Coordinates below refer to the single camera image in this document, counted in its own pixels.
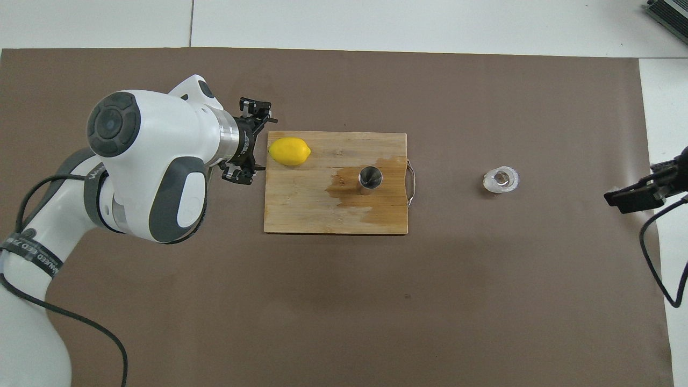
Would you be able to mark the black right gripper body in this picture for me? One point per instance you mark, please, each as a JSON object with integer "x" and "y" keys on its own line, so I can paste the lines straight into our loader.
{"x": 680, "y": 166}

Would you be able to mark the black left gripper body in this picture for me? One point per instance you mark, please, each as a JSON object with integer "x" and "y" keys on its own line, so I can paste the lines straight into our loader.
{"x": 246, "y": 141}

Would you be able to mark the steel double jigger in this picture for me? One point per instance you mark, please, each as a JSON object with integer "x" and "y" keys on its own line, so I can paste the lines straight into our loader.
{"x": 370, "y": 177}

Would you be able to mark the clear faceted glass cup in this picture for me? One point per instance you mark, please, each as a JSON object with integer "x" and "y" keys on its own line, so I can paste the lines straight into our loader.
{"x": 489, "y": 184}

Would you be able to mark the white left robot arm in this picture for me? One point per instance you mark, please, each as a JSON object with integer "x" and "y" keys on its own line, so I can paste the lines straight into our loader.
{"x": 156, "y": 161}

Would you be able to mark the yellow lemon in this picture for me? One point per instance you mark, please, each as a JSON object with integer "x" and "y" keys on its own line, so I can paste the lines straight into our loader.
{"x": 289, "y": 151}

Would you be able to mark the wooden cutting board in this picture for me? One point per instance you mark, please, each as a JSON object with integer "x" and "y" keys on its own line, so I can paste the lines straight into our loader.
{"x": 301, "y": 209}

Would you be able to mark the grey ribbed metal device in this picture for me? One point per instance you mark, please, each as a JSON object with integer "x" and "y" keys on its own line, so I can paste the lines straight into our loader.
{"x": 672, "y": 13}

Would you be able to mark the brown paper table mat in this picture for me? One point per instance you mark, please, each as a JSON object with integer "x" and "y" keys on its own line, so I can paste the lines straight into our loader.
{"x": 344, "y": 301}

